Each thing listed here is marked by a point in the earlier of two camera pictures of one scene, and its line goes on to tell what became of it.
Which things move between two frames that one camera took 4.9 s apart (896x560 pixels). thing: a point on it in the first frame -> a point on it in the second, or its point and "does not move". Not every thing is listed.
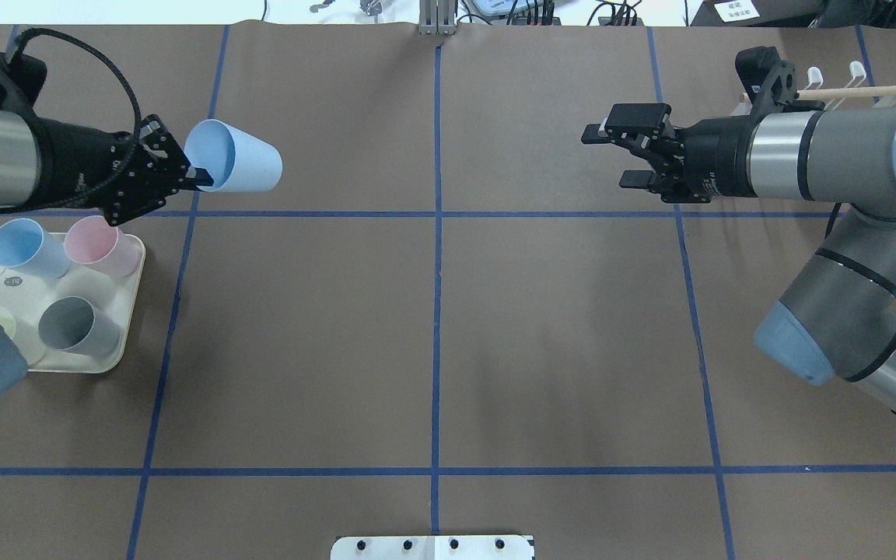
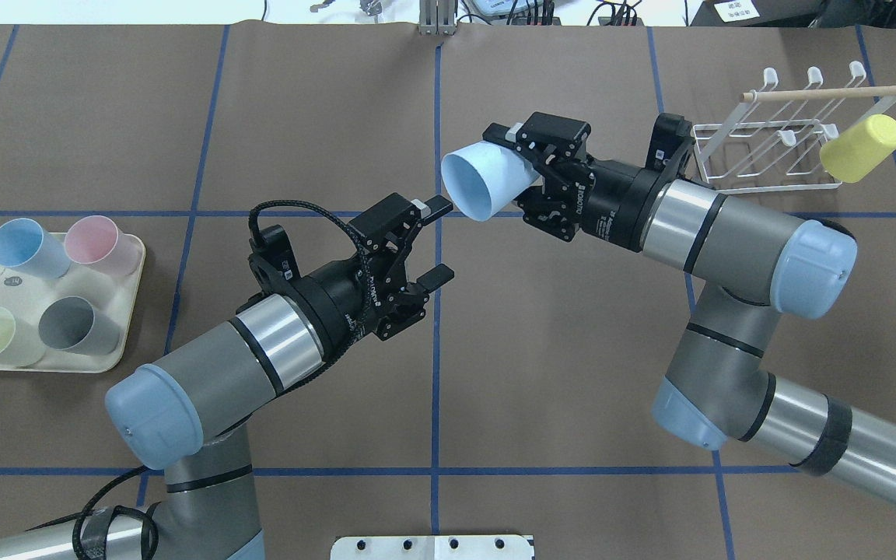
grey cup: (73, 324) does not move
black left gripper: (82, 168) -> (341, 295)
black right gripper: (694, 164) -> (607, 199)
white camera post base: (433, 547) does not move
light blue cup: (236, 160) -> (484, 177)
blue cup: (21, 243) does not move
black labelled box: (758, 13) does not move
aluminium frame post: (437, 17) does not move
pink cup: (91, 240) does not move
